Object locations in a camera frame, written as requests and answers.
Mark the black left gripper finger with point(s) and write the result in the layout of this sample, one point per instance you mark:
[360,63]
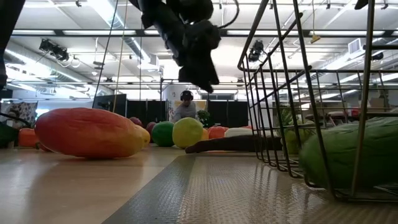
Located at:
[188,73]
[208,76]

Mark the orange mini pumpkin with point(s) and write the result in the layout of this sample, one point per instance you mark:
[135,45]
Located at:
[216,132]

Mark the yellow-green apple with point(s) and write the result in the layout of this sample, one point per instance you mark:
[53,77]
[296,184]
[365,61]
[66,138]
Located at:
[186,132]

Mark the celery stalk bunch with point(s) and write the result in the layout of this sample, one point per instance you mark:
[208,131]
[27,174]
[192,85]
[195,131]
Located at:
[237,132]

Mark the green lime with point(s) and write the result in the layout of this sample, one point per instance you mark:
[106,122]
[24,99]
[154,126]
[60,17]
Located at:
[162,133]

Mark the small tapered purple eggplant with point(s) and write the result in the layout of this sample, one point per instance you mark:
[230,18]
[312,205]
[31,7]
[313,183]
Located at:
[217,145]

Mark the green grape bunch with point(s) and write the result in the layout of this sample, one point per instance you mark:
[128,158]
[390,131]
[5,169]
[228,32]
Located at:
[292,137]

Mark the green cucumber with striped end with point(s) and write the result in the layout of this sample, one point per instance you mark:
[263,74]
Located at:
[342,152]

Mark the orange carrot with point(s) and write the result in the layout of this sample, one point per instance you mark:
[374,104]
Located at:
[27,137]

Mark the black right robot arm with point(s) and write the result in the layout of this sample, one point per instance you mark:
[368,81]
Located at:
[360,3]

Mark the white cylindrical tank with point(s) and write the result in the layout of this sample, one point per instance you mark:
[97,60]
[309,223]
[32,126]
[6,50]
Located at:
[172,93]

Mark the person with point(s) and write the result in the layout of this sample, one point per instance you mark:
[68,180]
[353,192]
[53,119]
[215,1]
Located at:
[186,110]

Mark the small background potted plant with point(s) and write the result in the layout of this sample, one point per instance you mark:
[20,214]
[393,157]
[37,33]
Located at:
[204,117]

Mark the thin tan slanted pole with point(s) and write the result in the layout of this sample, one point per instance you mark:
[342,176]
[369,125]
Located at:
[120,53]

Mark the thin black slanted pole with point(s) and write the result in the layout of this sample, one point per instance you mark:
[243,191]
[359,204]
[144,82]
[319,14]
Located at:
[105,53]

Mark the yellow hanging pendant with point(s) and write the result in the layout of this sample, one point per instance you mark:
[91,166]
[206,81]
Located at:
[315,39]

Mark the white ceiling vent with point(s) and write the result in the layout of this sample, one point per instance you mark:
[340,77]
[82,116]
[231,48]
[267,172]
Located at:
[354,46]

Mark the floral print cushion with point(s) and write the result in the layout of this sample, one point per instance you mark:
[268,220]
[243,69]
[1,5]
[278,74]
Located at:
[21,112]

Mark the silver ventilation duct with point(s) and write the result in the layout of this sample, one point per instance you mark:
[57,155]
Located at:
[130,40]

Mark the black overhead frame bar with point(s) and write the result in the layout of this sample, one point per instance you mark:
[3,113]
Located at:
[58,32]

